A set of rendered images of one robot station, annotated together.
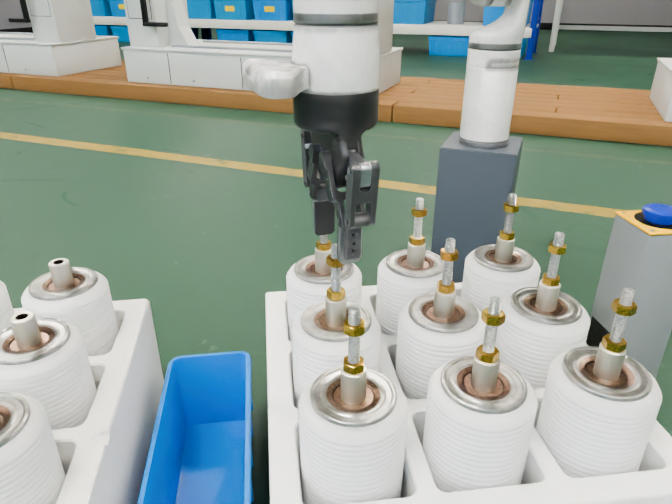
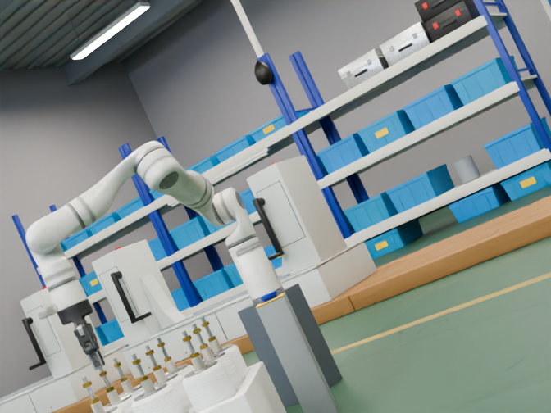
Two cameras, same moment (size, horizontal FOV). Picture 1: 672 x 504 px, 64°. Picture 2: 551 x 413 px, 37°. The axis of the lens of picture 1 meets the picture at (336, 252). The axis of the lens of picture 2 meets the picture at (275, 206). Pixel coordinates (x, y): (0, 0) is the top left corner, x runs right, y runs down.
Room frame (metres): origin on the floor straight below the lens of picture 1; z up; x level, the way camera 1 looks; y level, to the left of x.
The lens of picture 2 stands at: (-1.24, -0.86, 0.41)
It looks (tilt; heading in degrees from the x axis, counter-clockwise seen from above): 3 degrees up; 11
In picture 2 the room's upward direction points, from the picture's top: 25 degrees counter-clockwise
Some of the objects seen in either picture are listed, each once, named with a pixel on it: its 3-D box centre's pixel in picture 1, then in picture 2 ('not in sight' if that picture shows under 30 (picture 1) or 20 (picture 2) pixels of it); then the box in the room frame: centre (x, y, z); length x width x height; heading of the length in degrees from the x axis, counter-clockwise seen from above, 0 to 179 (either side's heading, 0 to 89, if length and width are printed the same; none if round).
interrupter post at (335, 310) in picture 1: (335, 310); (114, 397); (0.49, 0.00, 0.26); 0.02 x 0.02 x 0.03
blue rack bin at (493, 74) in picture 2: not in sight; (488, 80); (5.22, -1.50, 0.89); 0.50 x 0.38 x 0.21; 158
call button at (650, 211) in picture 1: (659, 216); (269, 297); (0.61, -0.40, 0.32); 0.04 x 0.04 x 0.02
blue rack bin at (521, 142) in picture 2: (508, 11); (520, 142); (5.23, -1.52, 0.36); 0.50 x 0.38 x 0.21; 158
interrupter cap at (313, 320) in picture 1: (335, 320); (116, 403); (0.49, 0.00, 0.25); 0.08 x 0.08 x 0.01
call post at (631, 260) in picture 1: (627, 328); (299, 361); (0.61, -0.39, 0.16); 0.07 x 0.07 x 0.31; 7
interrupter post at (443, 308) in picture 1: (444, 302); (160, 376); (0.50, -0.12, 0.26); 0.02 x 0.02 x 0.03
